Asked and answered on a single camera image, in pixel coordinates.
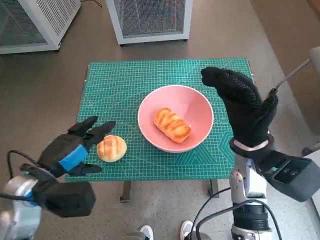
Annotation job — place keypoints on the white right robot foot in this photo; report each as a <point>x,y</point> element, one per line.
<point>186,228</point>

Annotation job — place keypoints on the pink bowl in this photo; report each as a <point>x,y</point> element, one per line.
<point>195,105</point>

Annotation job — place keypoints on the long braided toy bread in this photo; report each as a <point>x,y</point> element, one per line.
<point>172,125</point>

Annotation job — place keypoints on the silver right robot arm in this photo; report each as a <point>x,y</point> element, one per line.
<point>252,185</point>

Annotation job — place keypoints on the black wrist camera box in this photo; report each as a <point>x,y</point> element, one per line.
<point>70,200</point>
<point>295,185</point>

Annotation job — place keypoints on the white cabinet with perforated side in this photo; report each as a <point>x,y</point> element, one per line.
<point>55,15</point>

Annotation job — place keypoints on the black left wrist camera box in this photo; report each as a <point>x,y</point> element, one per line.
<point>70,200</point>

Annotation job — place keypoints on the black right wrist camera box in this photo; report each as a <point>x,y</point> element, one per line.
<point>295,185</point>

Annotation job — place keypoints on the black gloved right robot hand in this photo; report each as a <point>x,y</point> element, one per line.
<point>245,110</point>

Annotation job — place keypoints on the white cabinet with mesh panels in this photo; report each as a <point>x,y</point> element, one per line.
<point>150,35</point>

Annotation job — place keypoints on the grey chair with metal legs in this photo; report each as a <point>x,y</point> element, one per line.
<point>315,87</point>

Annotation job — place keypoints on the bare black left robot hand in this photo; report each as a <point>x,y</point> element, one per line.
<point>60,152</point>

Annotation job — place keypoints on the green cutting mat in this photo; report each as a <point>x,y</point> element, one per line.
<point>120,82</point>

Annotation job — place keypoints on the grey metal table leg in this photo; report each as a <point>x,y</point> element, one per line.
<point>213,187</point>
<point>126,191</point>

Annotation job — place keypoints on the round toy bread bun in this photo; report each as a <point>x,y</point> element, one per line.
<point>111,148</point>

